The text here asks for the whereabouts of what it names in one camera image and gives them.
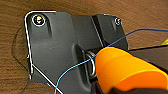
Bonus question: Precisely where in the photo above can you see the small yellow cup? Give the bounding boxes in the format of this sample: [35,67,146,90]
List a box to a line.
[94,46,168,93]

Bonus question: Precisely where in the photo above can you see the yellow perforated colander bowl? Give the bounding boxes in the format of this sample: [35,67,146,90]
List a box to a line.
[161,38,168,46]

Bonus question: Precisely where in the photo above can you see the dark robot torso link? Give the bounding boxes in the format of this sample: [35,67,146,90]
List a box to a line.
[127,46,168,65]

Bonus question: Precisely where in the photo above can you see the thin blue cable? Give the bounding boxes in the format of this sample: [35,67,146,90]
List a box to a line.
[54,27,168,94]

